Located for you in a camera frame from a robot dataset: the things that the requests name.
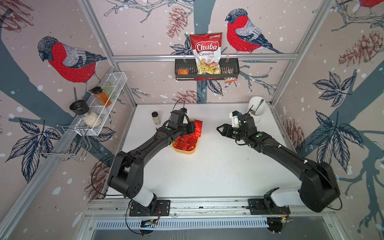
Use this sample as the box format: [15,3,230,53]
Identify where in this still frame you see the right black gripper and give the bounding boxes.
[215,124,248,142]

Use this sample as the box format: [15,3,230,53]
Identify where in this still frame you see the yellow plastic storage box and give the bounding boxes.
[171,131,201,155]

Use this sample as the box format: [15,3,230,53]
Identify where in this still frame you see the red tea bag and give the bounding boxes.
[194,120,203,138]

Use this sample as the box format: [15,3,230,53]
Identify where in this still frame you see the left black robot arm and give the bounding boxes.
[107,121,196,208]

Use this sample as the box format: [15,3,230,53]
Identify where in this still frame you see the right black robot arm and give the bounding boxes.
[217,114,340,213]

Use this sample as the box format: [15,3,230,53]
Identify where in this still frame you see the red tea bags pile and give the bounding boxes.
[173,133,200,152]

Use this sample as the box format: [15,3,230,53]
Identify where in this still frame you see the small spice jar on table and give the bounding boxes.
[151,112,161,125]

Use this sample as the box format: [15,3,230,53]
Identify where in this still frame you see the metal spoon in cup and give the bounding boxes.
[249,97,266,116]

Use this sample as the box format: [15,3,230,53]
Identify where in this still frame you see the white utensil cup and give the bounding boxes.
[248,97,267,124]

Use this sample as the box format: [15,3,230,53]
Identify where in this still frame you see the Chuba cassava chips bag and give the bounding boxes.
[190,33,222,75]

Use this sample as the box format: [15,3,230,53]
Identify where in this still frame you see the orange spice jar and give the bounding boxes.
[91,86,112,108]

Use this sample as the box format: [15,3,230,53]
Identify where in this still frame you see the black lid rice jar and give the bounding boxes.
[70,100,102,129]

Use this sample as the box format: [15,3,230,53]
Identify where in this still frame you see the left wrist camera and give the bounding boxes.
[170,108,189,125]

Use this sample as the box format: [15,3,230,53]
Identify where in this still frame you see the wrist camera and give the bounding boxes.
[170,108,189,125]
[230,111,241,128]

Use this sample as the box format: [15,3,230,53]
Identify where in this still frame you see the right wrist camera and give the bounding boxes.
[230,111,241,128]

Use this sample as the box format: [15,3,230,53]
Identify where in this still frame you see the black wire wall basket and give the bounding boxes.
[175,59,240,81]

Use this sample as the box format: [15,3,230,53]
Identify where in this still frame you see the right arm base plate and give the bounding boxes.
[247,199,291,215]

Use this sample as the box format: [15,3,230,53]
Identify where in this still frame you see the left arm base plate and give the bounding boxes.
[129,200,171,217]

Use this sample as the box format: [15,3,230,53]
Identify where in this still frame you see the white wire wall shelf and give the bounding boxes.
[69,72,127,136]

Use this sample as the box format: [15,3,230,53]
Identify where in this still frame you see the chrome wire rack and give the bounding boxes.
[35,125,92,163]

